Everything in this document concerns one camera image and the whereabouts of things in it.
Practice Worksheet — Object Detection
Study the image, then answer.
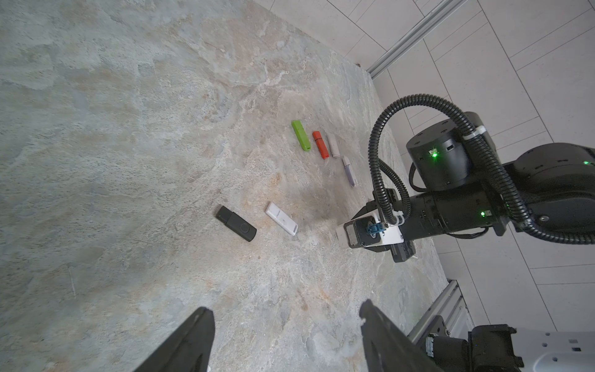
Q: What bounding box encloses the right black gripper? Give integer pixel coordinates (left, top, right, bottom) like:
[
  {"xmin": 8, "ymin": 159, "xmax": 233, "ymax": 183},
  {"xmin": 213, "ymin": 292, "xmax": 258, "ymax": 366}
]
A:
[{"xmin": 352, "ymin": 183, "xmax": 509, "ymax": 263}]

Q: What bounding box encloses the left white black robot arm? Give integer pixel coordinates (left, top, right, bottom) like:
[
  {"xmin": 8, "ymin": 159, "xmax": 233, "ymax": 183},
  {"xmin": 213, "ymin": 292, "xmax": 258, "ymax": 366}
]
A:
[{"xmin": 138, "ymin": 300, "xmax": 594, "ymax": 371}]

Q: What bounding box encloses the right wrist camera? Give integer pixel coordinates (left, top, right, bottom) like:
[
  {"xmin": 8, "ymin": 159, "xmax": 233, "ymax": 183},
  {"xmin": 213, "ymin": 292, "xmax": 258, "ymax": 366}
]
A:
[{"xmin": 336, "ymin": 212, "xmax": 405, "ymax": 252}]

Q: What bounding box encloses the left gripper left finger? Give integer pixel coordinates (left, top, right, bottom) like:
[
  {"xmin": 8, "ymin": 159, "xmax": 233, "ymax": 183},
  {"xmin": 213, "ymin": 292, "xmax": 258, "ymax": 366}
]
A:
[{"xmin": 136, "ymin": 307, "xmax": 215, "ymax": 372}]

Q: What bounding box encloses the green usb drive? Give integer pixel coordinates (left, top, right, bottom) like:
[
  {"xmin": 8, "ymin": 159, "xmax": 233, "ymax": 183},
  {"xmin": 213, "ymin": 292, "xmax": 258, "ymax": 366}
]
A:
[{"xmin": 291, "ymin": 120, "xmax": 311, "ymax": 151}]

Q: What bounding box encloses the black usb drive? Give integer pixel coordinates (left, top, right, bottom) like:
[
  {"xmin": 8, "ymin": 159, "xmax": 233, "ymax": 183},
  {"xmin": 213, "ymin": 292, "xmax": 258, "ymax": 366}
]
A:
[{"xmin": 215, "ymin": 206, "xmax": 257, "ymax": 242}]

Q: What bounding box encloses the red usb drive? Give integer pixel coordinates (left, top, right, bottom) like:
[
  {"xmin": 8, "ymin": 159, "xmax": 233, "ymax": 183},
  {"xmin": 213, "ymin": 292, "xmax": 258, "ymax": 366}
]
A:
[{"xmin": 312, "ymin": 131, "xmax": 329, "ymax": 159}]

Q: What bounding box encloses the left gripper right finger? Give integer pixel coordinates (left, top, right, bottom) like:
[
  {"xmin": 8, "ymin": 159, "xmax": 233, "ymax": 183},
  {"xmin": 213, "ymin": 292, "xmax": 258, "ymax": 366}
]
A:
[{"xmin": 359, "ymin": 299, "xmax": 440, "ymax": 371}]

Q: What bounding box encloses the small white usb drive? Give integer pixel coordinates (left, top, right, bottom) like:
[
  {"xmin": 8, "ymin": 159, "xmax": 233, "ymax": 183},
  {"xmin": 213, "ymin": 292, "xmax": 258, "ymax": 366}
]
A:
[{"xmin": 327, "ymin": 134, "xmax": 341, "ymax": 158}]

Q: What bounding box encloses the white purple usb drive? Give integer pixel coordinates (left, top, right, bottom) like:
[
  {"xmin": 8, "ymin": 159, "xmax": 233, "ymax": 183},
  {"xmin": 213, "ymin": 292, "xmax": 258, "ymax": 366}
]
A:
[{"xmin": 342, "ymin": 156, "xmax": 358, "ymax": 187}]

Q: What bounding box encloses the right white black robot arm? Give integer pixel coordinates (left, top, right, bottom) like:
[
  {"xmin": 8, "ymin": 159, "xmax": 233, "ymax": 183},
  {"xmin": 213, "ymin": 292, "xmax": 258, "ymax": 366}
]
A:
[{"xmin": 336, "ymin": 94, "xmax": 594, "ymax": 263}]

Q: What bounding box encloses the aluminium rail frame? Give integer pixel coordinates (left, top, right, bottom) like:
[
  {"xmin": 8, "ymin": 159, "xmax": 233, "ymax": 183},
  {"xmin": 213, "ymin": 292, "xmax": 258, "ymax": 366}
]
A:
[{"xmin": 408, "ymin": 280, "xmax": 474, "ymax": 346}]

